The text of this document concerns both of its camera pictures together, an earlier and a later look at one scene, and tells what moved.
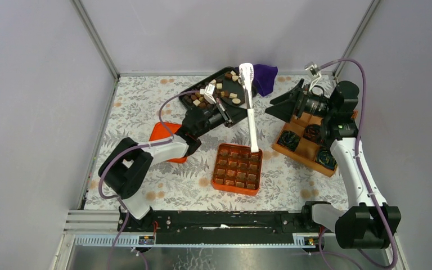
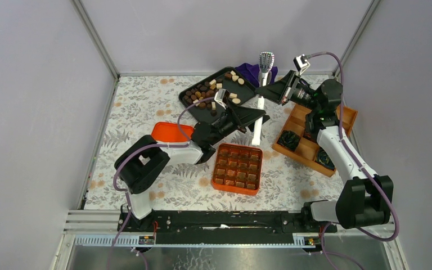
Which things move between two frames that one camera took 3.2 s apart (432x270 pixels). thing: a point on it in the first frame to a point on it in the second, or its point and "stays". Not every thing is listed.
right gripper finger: x=283 y=111 to x=274 y=91
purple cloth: x=264 y=77 stays
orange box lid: x=159 y=132 stays
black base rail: x=224 y=227 stays
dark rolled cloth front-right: x=325 y=157 stays
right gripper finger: x=288 y=94 to x=285 y=82
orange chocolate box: x=237 y=170 stays
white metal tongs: x=246 y=75 to x=266 y=62
